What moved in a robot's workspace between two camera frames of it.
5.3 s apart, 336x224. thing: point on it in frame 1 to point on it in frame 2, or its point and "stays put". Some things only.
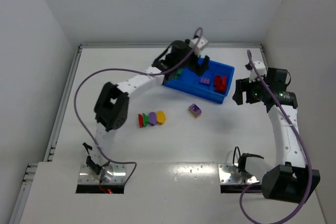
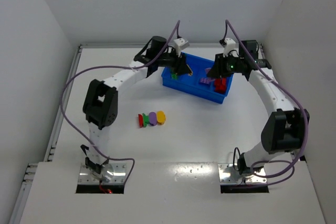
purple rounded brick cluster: (153, 118) stays put
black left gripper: (194, 64) to (180, 61)
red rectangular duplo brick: (217, 81) stays put
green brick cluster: (146, 119) stays put
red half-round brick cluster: (140, 120) stays put
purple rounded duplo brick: (196, 109) to (207, 70)
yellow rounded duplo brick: (161, 117) stays put
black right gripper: (244, 92) to (219, 64)
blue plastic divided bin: (212, 84) stays put
